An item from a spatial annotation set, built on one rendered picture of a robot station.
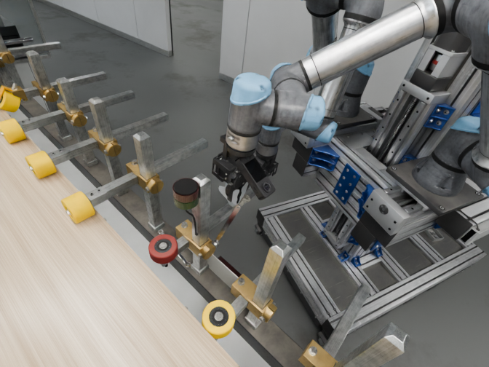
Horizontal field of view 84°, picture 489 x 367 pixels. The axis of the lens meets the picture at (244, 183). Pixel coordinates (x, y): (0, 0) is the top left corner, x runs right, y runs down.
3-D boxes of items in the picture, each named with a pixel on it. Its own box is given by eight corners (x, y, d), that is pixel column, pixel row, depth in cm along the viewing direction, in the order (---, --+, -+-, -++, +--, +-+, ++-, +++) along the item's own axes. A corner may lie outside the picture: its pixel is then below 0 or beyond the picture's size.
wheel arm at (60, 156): (164, 117, 120) (163, 110, 118) (169, 121, 119) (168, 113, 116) (38, 164, 91) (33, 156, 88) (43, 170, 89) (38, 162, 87)
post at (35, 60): (71, 145, 143) (34, 49, 111) (75, 148, 142) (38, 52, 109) (65, 148, 141) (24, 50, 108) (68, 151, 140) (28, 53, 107)
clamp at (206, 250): (188, 228, 93) (187, 218, 89) (215, 253, 87) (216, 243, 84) (174, 237, 90) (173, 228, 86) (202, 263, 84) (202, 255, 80)
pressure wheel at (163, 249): (168, 249, 89) (165, 228, 81) (184, 265, 85) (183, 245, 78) (147, 265, 84) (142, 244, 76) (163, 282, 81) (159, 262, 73)
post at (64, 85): (97, 172, 134) (65, 76, 101) (100, 175, 133) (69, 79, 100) (90, 175, 132) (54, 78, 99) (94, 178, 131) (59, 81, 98)
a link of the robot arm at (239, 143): (268, 129, 61) (243, 143, 56) (263, 145, 64) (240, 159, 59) (243, 114, 64) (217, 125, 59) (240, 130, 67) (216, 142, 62)
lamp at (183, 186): (189, 228, 81) (188, 174, 66) (202, 239, 79) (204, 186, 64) (173, 239, 78) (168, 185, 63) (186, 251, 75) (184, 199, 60)
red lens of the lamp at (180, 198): (187, 180, 68) (187, 174, 66) (204, 194, 65) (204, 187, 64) (167, 192, 64) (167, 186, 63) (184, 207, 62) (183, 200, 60)
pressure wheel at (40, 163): (41, 145, 88) (56, 166, 88) (44, 156, 94) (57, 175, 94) (20, 153, 84) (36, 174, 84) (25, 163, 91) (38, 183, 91)
